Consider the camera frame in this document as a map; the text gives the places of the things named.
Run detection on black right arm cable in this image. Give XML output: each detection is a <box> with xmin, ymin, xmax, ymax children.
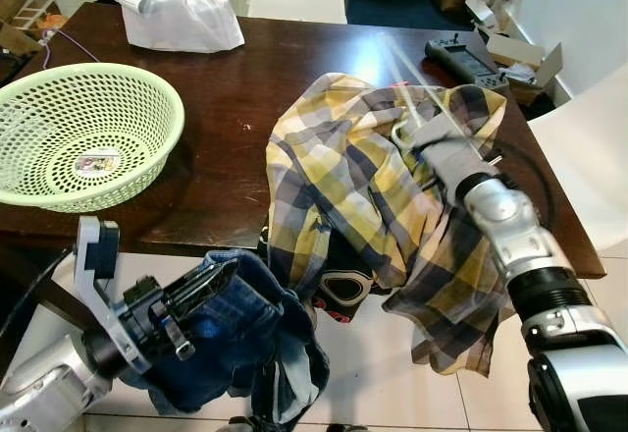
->
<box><xmin>486</xmin><ymin>140</ymin><xmax>557</xmax><ymax>242</ymax></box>

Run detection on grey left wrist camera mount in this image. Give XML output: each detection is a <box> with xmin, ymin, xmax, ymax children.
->
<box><xmin>74</xmin><ymin>216</ymin><xmax>153</xmax><ymax>374</ymax></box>

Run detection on small open cardboard box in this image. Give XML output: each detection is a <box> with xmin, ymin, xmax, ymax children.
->
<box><xmin>479</xmin><ymin>27</ymin><xmax>565</xmax><ymax>107</ymax></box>

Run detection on dark brown wooden table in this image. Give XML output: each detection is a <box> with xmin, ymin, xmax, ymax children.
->
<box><xmin>0</xmin><ymin>2</ymin><xmax>607</xmax><ymax>281</ymax></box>

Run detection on light green plastic basket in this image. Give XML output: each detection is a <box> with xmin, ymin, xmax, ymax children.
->
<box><xmin>0</xmin><ymin>62</ymin><xmax>185</xmax><ymax>214</ymax></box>

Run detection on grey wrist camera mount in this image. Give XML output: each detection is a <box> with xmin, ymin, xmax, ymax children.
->
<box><xmin>74</xmin><ymin>216</ymin><xmax>153</xmax><ymax>374</ymax></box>
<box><xmin>397</xmin><ymin>106</ymin><xmax>497</xmax><ymax>197</ymax></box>

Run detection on white plastic bag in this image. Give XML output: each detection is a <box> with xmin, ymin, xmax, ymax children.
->
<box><xmin>118</xmin><ymin>0</ymin><xmax>246</xmax><ymax>55</ymax></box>

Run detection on yellow plaid shirt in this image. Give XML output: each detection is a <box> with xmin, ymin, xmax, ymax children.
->
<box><xmin>265</xmin><ymin>72</ymin><xmax>509</xmax><ymax>376</ymax></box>

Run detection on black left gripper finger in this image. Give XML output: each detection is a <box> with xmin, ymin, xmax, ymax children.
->
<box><xmin>167</xmin><ymin>258</ymin><xmax>239</xmax><ymax>305</ymax></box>
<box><xmin>175</xmin><ymin>270</ymin><xmax>238</xmax><ymax>330</ymax></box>

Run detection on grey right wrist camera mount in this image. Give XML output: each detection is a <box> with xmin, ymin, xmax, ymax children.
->
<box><xmin>397</xmin><ymin>106</ymin><xmax>497</xmax><ymax>197</ymax></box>

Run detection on white wire hanger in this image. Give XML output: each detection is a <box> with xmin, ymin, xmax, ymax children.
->
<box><xmin>378</xmin><ymin>34</ymin><xmax>462</xmax><ymax>153</ymax></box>

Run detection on blue denim jeans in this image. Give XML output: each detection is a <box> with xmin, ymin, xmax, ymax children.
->
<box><xmin>145</xmin><ymin>248</ymin><xmax>330</xmax><ymax>428</ymax></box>

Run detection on dark grey handheld controller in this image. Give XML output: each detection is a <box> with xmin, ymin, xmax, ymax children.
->
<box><xmin>424</xmin><ymin>37</ymin><xmax>511</xmax><ymax>94</ymax></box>

